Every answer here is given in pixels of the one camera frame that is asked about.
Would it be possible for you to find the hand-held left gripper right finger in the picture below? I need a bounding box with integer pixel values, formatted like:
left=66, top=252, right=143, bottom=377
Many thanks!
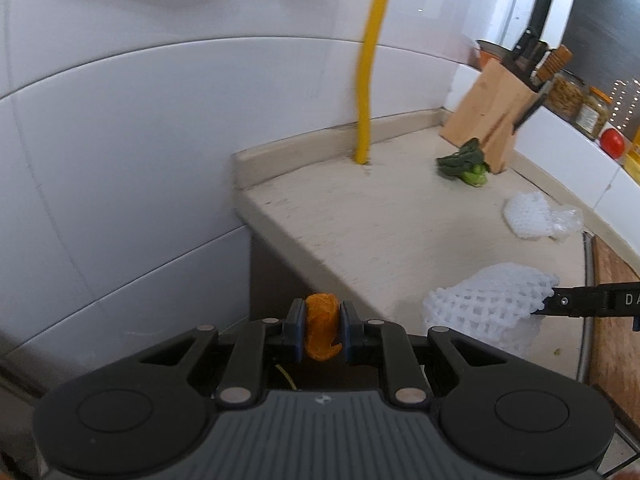
left=339, top=300, right=507, bottom=406

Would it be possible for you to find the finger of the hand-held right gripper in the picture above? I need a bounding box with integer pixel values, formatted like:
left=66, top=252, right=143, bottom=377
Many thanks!
left=529, top=285, right=608, bottom=319

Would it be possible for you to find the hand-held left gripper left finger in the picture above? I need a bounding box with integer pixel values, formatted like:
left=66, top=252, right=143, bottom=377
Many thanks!
left=139, top=299, right=307, bottom=406

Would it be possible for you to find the curled orange peel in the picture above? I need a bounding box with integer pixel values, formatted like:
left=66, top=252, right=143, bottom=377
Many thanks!
left=304, top=292, right=345, bottom=361

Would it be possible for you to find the clear plastic bag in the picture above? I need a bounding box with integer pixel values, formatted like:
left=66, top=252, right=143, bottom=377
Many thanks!
left=547, top=205, right=585, bottom=241

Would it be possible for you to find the large white foam net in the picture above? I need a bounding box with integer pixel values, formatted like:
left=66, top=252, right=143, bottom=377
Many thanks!
left=422, top=261, right=561, bottom=361

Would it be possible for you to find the small white foam net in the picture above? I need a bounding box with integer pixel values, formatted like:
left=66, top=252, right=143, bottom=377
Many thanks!
left=502, top=191, right=553, bottom=239

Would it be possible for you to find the green bok choy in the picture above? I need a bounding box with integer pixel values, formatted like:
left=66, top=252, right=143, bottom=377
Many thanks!
left=436, top=138, right=491, bottom=187

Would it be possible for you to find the grey metal edge strip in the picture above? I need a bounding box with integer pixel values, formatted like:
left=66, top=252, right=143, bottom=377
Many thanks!
left=575, top=232, right=600, bottom=386

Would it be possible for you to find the wooden cutting board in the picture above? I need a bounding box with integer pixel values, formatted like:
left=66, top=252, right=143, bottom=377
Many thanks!
left=590, top=240, right=640, bottom=416

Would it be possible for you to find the yellow container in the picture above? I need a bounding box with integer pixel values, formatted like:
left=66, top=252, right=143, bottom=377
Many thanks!
left=622, top=130, right=640, bottom=183

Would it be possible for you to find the red tomato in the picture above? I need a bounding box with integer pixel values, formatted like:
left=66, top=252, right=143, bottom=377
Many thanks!
left=599, top=128, right=626, bottom=157

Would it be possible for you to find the glass jar orange lid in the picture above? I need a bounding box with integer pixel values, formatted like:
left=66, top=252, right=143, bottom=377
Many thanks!
left=574, top=86, right=612, bottom=140

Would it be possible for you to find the glass jar of pasta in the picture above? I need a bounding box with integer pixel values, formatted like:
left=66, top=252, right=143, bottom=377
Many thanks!
left=545, top=71, right=587, bottom=121

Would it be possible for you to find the wooden knife block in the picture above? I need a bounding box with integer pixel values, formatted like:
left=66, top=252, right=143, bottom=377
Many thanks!
left=439, top=57, right=551, bottom=175

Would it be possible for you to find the yellow pipe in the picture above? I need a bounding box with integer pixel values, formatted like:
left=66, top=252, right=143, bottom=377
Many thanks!
left=352, top=0, right=401, bottom=166

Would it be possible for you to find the black handle knife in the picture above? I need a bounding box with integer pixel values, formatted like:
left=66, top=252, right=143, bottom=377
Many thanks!
left=510, top=27, right=548, bottom=73

